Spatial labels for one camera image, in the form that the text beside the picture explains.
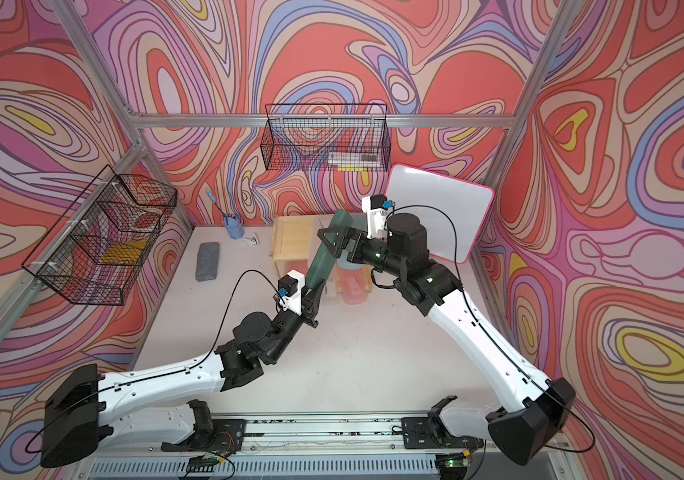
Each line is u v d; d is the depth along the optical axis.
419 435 0.73
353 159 0.82
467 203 0.92
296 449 0.72
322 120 0.88
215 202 1.15
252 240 1.15
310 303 0.61
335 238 0.64
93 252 0.75
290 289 0.55
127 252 0.72
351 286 0.99
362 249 0.57
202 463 0.71
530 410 0.38
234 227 1.12
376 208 0.58
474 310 0.45
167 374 0.48
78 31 0.71
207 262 1.07
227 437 0.72
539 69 0.77
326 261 0.64
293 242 0.85
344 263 0.57
